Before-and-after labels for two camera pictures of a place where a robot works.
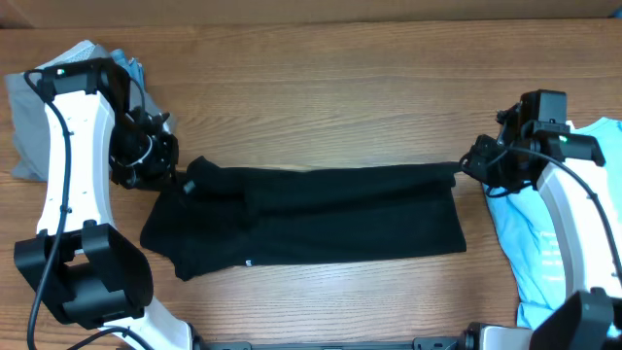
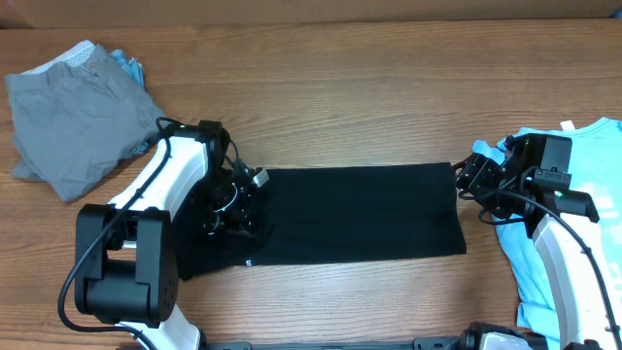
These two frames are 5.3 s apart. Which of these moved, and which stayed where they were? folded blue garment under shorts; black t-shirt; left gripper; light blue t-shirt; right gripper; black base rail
Moved: left gripper; right gripper
Stayed: black base rail; light blue t-shirt; black t-shirt; folded blue garment under shorts
